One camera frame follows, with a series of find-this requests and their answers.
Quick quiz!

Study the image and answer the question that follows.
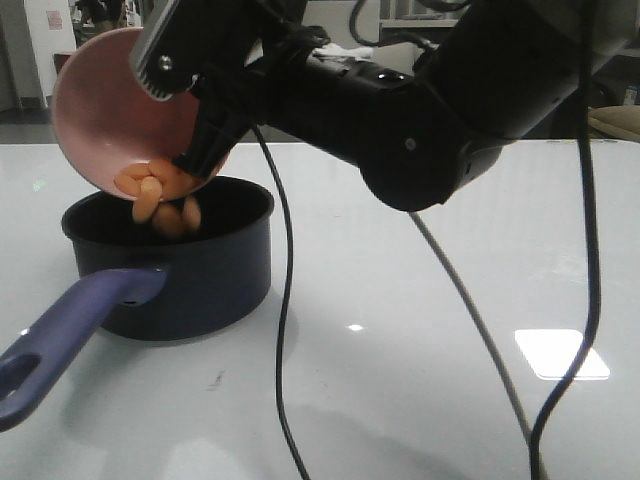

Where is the dark blue saucepan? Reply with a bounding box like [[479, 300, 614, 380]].
[[1, 177, 274, 430]]

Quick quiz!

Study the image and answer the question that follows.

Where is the pink bowl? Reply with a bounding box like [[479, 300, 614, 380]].
[[51, 27, 199, 200]]

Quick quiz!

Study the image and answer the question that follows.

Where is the black hanging cable left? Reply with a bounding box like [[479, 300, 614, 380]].
[[252, 122, 312, 480]]

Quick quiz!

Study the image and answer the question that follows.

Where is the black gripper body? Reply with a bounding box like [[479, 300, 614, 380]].
[[129, 1, 320, 125]]

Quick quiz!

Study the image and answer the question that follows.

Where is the black hanging cable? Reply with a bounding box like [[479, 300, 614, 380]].
[[252, 122, 312, 480], [529, 0, 602, 480]]

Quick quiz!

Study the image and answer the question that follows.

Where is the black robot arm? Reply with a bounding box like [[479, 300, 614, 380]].
[[129, 1, 639, 212]]

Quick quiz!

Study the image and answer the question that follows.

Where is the black bowl-holding gripper finger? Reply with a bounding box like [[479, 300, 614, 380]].
[[172, 94, 249, 178]]

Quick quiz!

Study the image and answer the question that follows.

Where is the beige cushion seat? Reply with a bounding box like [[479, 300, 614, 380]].
[[587, 105, 639, 142]]

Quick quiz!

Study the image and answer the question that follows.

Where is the black hanging cable right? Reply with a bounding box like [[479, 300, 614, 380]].
[[529, 0, 602, 480]]

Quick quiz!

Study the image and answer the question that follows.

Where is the orange ham slice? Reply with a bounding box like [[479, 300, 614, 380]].
[[132, 176, 162, 224], [151, 203, 185, 239], [182, 195, 202, 232]]

